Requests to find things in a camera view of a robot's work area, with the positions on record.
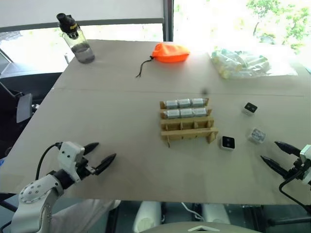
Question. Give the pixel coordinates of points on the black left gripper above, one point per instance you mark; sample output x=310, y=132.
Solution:
x=83, y=168

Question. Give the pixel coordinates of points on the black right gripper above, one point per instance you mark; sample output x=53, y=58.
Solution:
x=295, y=170

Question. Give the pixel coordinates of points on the wooden rack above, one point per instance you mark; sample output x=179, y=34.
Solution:
x=187, y=132

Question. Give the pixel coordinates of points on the beige fabric cover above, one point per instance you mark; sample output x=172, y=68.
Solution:
x=85, y=216

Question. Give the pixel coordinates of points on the white rounded robot leg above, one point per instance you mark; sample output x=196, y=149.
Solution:
x=147, y=216
x=215, y=213

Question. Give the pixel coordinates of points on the clear plastic bag of packets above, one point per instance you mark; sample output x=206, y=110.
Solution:
x=243, y=64

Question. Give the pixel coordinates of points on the grey robot torso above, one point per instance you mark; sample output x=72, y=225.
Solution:
x=201, y=228

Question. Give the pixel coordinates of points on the clear black-capped water bottle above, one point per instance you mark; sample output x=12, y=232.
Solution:
x=79, y=43

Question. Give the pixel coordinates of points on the green tree foliage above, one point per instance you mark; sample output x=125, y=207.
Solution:
x=291, y=21

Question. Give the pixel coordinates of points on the white roller blind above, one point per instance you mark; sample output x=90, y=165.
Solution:
x=85, y=9

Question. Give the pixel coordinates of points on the dark window frame post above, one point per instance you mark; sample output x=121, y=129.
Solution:
x=168, y=19

